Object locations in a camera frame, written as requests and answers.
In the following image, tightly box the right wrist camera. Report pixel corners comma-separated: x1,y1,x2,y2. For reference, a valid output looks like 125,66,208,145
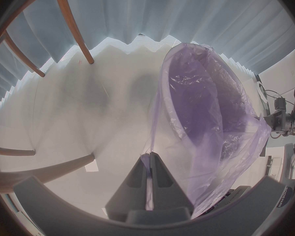
274,97,286,110

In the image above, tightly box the white cushioned wooden chair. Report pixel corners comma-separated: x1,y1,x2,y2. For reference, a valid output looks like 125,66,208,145
0,0,95,196

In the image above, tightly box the white looped cord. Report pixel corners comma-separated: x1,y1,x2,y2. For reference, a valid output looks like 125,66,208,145
256,81,269,109

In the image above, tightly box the white trash bin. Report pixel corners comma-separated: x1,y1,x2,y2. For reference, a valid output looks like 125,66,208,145
160,43,249,148

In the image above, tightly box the purple plastic bag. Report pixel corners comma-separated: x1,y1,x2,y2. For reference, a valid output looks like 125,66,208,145
140,42,273,219

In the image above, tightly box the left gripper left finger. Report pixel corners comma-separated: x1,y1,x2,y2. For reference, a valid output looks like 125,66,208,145
105,154,148,219

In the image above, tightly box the pale blue curtain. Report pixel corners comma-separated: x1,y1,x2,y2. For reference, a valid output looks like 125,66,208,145
0,0,295,122

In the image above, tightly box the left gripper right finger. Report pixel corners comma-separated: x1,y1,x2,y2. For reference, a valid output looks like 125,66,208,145
150,152,195,217

